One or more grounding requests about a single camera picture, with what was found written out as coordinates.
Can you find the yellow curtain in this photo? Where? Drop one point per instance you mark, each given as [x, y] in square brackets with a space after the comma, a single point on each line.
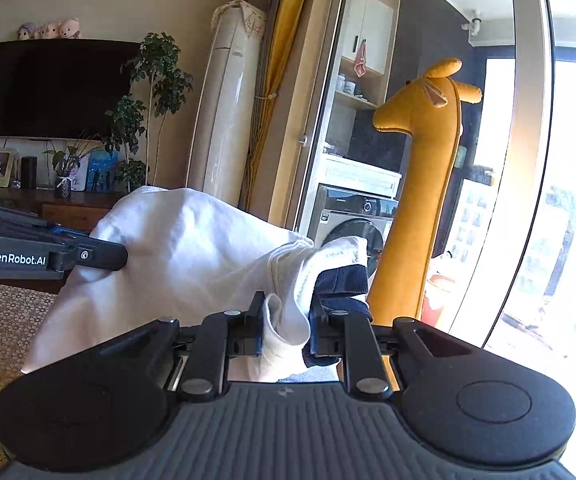
[278, 39]

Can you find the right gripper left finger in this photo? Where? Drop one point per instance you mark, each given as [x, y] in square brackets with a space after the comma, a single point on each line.
[191, 361]

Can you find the blue painting canvas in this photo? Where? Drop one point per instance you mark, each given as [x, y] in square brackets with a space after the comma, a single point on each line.
[101, 171]

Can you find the washing machine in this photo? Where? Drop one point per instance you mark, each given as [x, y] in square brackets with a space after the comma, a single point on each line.
[340, 212]

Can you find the small potted green plant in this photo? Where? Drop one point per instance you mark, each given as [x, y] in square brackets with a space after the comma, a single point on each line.
[66, 162]

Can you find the white planter with tree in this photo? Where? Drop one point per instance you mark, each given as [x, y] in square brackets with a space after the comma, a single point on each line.
[128, 125]

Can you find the white t-shirt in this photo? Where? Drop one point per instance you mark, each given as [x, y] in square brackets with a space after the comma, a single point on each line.
[190, 255]

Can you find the black cylinder speaker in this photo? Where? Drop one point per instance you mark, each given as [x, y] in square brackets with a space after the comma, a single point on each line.
[28, 172]

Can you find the black television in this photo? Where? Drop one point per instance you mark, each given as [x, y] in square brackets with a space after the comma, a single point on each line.
[61, 88]

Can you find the wooden TV cabinet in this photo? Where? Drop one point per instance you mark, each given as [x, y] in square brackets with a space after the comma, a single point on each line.
[81, 211]

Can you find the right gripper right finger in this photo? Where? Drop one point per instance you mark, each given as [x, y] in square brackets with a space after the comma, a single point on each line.
[380, 361]

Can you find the white tower air conditioner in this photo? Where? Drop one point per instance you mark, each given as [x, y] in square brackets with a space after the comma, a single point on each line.
[221, 137]

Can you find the yellow giraffe plush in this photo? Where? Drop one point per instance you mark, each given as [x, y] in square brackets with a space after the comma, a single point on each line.
[429, 111]

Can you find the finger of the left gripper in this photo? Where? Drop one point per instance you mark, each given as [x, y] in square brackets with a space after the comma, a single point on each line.
[67, 233]
[96, 254]

